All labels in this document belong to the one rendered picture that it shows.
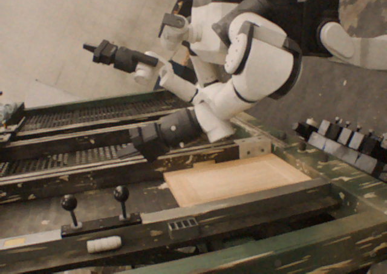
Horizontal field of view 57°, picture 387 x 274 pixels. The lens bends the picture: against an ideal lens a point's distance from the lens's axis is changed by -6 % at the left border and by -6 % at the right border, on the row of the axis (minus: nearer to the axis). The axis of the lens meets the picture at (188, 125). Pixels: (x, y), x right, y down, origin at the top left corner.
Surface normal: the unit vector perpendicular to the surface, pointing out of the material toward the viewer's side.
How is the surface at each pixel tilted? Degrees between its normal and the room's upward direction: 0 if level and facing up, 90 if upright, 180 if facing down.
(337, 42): 90
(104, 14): 90
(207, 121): 62
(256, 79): 85
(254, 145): 90
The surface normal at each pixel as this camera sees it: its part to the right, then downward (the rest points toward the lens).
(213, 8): -0.55, 0.17
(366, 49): 0.64, 0.14
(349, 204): -0.96, 0.15
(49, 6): 0.29, 0.15
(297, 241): -0.08, -0.96
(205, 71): 0.11, 0.52
